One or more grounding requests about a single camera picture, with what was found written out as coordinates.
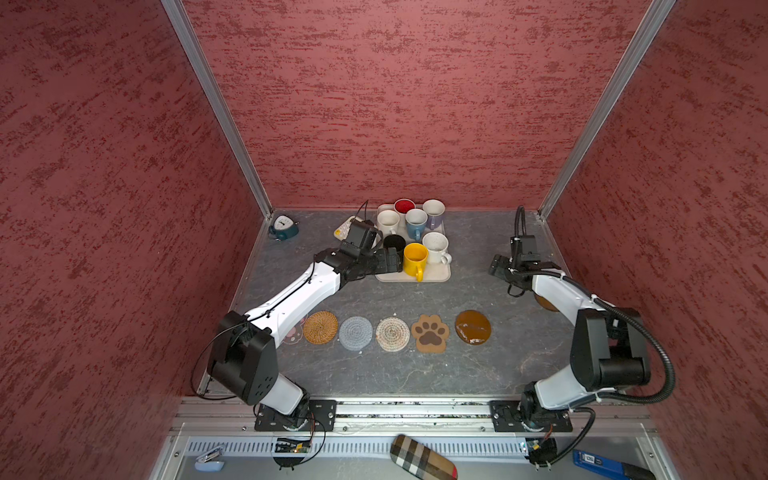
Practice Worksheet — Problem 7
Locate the blue mug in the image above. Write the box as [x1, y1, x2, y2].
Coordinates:
[405, 208, 429, 242]

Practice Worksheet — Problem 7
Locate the black corrugated cable hose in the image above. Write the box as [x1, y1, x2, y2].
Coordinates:
[512, 206, 677, 406]

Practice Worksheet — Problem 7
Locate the teal kitchen timer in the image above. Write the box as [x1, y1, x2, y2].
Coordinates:
[268, 214, 299, 241]

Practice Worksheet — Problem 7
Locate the multicolour woven coaster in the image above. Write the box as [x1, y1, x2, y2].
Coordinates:
[376, 317, 410, 352]

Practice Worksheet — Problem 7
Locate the pink flower coaster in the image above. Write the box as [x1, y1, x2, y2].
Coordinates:
[282, 320, 304, 345]

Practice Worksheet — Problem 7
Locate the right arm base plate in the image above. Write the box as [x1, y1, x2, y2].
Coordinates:
[488, 400, 573, 434]

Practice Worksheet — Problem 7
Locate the brown round coaster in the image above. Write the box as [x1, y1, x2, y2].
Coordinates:
[534, 294, 559, 312]

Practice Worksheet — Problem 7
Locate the yellow mug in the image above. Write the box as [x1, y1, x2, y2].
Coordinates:
[403, 242, 428, 282]

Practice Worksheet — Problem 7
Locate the woven rattan coaster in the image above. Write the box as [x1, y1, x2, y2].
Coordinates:
[303, 311, 339, 345]

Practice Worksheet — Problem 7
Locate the grey knitted coaster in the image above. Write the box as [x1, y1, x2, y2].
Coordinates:
[338, 316, 373, 351]

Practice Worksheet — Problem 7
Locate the paw shaped cork coaster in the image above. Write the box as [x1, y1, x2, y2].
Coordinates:
[411, 315, 450, 354]

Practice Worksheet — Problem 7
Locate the beige serving tray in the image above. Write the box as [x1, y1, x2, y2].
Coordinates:
[374, 203, 452, 284]

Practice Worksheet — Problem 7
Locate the blue tool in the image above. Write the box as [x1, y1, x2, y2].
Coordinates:
[573, 450, 656, 480]

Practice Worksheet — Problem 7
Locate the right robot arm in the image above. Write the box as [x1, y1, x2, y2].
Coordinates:
[489, 255, 651, 412]

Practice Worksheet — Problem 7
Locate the small stapler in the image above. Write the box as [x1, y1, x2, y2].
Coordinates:
[194, 446, 225, 473]

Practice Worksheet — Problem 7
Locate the aluminium front rail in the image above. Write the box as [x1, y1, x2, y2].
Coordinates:
[170, 394, 658, 437]

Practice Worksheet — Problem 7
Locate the dark brown glossy coaster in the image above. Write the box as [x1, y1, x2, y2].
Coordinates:
[455, 310, 492, 345]

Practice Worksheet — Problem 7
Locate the lilac mug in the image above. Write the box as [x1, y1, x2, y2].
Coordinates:
[422, 199, 446, 230]

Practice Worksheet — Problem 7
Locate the white speckled mug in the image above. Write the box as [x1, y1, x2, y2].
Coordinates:
[422, 231, 452, 265]

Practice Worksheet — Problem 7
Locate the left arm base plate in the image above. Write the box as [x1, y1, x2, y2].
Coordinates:
[254, 398, 338, 433]

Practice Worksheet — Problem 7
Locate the yellow calculator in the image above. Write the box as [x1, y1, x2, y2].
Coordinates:
[334, 216, 361, 241]

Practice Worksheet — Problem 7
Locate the red inside mug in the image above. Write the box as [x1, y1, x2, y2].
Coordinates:
[394, 198, 416, 215]

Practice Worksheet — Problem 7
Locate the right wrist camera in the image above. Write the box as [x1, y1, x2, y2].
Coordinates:
[511, 235, 541, 266]

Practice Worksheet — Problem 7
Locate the plaid glasses case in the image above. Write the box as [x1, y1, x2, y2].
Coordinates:
[390, 434, 458, 480]

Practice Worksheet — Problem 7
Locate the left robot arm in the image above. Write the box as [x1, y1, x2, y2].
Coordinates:
[206, 248, 403, 418]

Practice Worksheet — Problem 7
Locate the black mug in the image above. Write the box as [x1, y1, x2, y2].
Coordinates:
[383, 234, 407, 253]

